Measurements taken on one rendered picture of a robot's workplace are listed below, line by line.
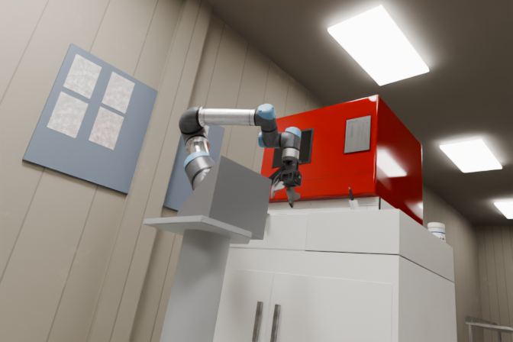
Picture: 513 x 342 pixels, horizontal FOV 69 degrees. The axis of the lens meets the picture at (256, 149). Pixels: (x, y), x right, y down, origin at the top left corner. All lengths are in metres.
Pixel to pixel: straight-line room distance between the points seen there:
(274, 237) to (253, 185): 0.30
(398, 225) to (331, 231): 0.24
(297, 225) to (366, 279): 0.34
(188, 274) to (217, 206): 0.23
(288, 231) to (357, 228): 0.29
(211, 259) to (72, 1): 2.73
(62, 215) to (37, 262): 0.34
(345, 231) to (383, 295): 0.24
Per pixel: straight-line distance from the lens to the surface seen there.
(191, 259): 1.24
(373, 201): 2.08
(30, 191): 3.02
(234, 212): 1.26
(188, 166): 1.44
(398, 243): 1.30
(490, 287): 11.83
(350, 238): 1.37
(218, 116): 1.71
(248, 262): 1.62
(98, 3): 3.64
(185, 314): 1.23
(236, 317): 1.62
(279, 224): 1.55
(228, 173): 1.26
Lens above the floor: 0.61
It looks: 22 degrees up
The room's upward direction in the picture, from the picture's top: 9 degrees clockwise
